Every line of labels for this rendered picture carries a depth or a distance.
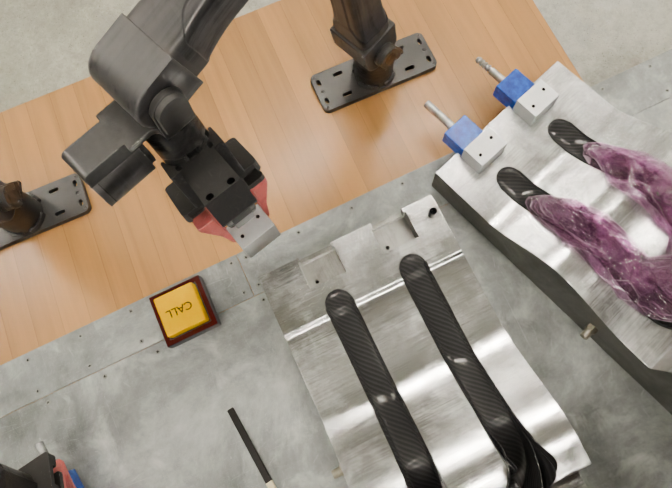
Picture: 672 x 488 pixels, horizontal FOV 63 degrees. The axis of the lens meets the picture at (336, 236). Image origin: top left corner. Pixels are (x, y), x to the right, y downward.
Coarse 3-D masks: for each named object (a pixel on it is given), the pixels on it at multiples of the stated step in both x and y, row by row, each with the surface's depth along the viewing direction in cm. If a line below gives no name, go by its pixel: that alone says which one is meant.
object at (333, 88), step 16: (416, 48) 90; (352, 64) 89; (400, 64) 90; (416, 64) 89; (432, 64) 89; (320, 80) 90; (336, 80) 90; (352, 80) 89; (368, 80) 87; (384, 80) 87; (400, 80) 89; (320, 96) 89; (336, 96) 89; (352, 96) 89; (368, 96) 89
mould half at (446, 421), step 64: (384, 256) 73; (448, 256) 73; (320, 320) 72; (384, 320) 72; (320, 384) 70; (448, 384) 68; (512, 384) 67; (384, 448) 66; (448, 448) 64; (576, 448) 62
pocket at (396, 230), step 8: (392, 216) 76; (400, 216) 76; (376, 224) 76; (384, 224) 76; (392, 224) 77; (400, 224) 77; (408, 224) 77; (376, 232) 77; (384, 232) 77; (392, 232) 77; (400, 232) 77; (408, 232) 77; (416, 232) 74; (384, 240) 77; (392, 240) 77; (400, 240) 77; (408, 240) 76; (384, 248) 76; (392, 248) 76
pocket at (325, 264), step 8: (328, 248) 76; (312, 256) 75; (320, 256) 76; (328, 256) 77; (336, 256) 76; (304, 264) 76; (312, 264) 76; (320, 264) 76; (328, 264) 76; (336, 264) 76; (304, 272) 76; (312, 272) 76; (320, 272) 76; (328, 272) 76; (336, 272) 76; (312, 280) 76; (320, 280) 76
